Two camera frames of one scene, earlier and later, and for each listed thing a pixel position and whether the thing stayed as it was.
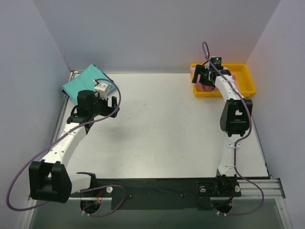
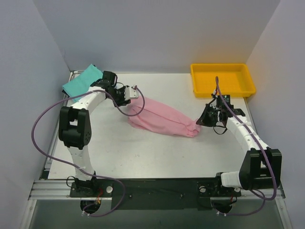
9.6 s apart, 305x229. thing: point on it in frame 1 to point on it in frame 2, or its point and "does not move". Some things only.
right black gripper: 203,76 to 209,117
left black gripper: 109,108 to 122,99
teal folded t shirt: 84,81 does not move
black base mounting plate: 155,193 does not move
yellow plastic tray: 241,74 does not move
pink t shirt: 199,86 to 157,118
